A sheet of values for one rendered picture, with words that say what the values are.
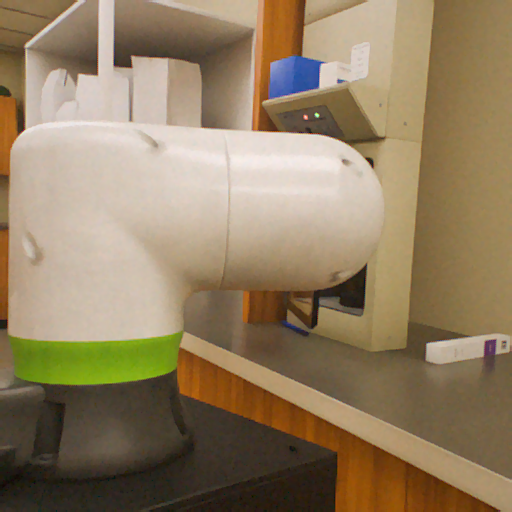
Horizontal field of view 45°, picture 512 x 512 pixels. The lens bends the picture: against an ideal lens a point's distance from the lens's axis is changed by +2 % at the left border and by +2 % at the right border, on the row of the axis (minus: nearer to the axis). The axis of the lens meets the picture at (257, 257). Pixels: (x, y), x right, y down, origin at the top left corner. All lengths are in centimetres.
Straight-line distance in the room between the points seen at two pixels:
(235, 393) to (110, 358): 91
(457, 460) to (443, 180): 107
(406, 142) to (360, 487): 73
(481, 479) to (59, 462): 55
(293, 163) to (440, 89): 142
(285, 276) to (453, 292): 133
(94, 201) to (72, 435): 16
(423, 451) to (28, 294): 61
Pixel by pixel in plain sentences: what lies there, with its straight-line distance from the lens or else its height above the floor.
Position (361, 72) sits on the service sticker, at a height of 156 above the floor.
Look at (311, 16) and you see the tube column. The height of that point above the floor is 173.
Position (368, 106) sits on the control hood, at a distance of 132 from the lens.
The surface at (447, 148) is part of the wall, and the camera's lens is 180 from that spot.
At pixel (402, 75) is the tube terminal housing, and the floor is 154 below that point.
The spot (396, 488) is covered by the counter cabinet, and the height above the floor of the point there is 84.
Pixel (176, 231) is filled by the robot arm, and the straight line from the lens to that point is 43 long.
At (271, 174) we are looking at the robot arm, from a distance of 44.
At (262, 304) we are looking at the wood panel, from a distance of 162.
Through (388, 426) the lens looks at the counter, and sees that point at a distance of 94.
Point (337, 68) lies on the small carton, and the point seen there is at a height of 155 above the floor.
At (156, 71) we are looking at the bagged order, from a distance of 248.
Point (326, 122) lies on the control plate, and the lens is 141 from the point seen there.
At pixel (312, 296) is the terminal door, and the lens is 129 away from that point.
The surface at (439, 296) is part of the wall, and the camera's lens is 180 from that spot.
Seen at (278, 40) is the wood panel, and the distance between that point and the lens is 166.
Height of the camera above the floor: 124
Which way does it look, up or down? 5 degrees down
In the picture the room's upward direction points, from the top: 3 degrees clockwise
